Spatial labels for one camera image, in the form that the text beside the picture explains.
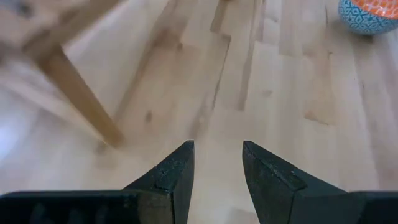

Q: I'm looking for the slatted wooden shelf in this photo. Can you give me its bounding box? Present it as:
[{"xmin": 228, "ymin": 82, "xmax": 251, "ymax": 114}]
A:
[{"xmin": 0, "ymin": 0, "xmax": 127, "ymax": 149}]

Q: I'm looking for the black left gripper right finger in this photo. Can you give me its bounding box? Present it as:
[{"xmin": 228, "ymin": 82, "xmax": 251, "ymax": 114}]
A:
[{"xmin": 242, "ymin": 140, "xmax": 398, "ymax": 224}]

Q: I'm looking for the teal bowl with orange inside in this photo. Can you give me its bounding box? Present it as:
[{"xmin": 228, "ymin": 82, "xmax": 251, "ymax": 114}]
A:
[{"xmin": 338, "ymin": 0, "xmax": 398, "ymax": 35}]

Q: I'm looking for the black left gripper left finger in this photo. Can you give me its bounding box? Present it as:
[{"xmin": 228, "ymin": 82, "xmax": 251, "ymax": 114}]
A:
[{"xmin": 0, "ymin": 139, "xmax": 195, "ymax": 224}]

